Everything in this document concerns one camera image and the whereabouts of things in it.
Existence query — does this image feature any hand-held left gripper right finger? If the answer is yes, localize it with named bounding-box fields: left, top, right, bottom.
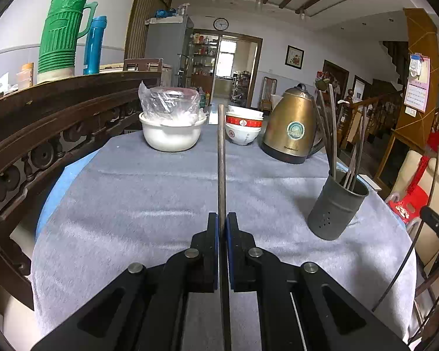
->
left=227, top=212, right=407, bottom=351

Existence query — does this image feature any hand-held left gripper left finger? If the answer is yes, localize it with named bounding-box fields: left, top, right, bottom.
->
left=31, top=212, right=219, bottom=351

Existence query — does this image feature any grey metal chopstick holder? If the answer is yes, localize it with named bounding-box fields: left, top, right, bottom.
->
left=307, top=171, right=369, bottom=241

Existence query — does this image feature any red plastic chair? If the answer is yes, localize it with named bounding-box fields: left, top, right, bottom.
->
left=386, top=132, right=439, bottom=227

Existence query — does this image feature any beige sofa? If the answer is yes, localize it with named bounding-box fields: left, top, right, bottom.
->
left=390, top=150, right=439, bottom=275

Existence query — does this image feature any grey tablecloth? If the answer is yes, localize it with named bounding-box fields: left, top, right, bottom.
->
left=31, top=130, right=418, bottom=351

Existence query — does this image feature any white bowl with red emblem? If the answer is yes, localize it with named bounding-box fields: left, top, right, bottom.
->
left=225, top=123, right=263, bottom=146

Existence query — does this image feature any white plastic basin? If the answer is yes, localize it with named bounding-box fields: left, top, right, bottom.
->
left=138, top=111, right=207, bottom=152

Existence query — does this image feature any red banded porcelain bowl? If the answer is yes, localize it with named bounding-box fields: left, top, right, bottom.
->
left=225, top=114, right=264, bottom=128

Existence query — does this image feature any wooden stair railing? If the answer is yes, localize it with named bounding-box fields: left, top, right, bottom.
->
left=338, top=90, right=405, bottom=150

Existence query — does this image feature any white porcelain bowl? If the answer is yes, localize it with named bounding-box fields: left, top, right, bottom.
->
left=227, top=105, right=264, bottom=119

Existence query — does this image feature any gold electric kettle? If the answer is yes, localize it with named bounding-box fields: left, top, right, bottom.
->
left=260, top=83, right=324, bottom=165

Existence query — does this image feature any plastic-wrapped steel bowl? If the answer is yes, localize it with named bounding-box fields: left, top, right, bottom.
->
left=138, top=81, right=201, bottom=125

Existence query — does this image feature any metal kitchen rack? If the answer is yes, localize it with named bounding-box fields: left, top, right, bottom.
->
left=231, top=71, right=250, bottom=104

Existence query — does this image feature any light wooden chair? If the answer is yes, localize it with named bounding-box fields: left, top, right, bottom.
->
left=260, top=77, right=277, bottom=114

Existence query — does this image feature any shelf with bottles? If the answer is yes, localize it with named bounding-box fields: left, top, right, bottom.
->
left=191, top=34, right=219, bottom=77

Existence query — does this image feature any dark wooden chair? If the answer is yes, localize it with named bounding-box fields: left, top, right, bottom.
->
left=0, top=69, right=163, bottom=311
left=122, top=58, right=164, bottom=74

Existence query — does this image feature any grey refrigerator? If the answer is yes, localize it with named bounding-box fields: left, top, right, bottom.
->
left=144, top=15, right=194, bottom=88

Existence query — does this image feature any blue thermos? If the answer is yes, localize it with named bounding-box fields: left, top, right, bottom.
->
left=82, top=16, right=107, bottom=75

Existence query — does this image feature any brown striped curtain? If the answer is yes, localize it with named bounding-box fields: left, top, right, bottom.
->
left=124, top=0, right=172, bottom=61

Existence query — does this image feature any beige box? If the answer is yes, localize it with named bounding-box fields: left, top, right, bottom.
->
left=16, top=62, right=35, bottom=89

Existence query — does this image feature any green thermos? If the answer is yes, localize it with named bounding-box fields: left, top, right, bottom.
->
left=37, top=0, right=99, bottom=84

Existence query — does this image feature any brown wooden chair frame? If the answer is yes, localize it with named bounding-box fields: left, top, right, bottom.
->
left=411, top=259, right=439, bottom=344

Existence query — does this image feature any wall calendar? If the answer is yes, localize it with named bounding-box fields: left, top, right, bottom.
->
left=403, top=54, right=430, bottom=113

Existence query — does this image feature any framed wall picture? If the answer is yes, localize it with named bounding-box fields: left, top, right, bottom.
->
left=285, top=45, right=305, bottom=69

